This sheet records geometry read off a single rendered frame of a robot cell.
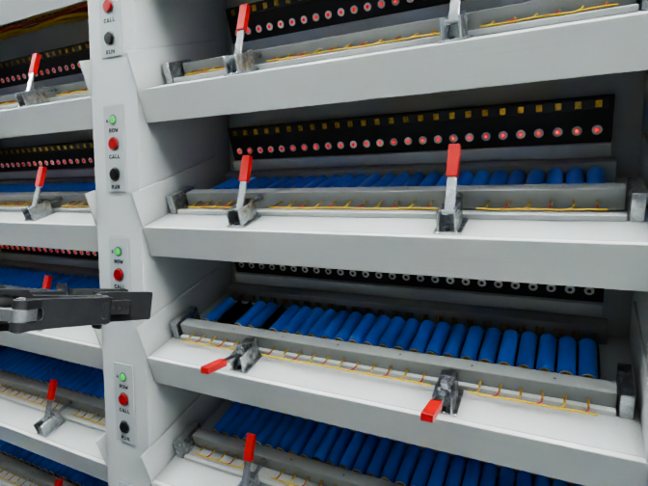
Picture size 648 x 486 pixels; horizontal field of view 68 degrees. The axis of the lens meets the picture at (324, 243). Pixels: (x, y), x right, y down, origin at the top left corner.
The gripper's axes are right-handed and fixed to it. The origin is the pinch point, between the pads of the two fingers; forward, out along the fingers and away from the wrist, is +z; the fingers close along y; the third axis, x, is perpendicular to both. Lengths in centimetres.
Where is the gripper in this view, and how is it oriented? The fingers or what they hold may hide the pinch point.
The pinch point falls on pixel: (112, 304)
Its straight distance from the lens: 55.9
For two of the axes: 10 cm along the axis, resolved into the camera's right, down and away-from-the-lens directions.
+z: 4.4, 0.9, 8.9
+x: -0.8, 10.0, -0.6
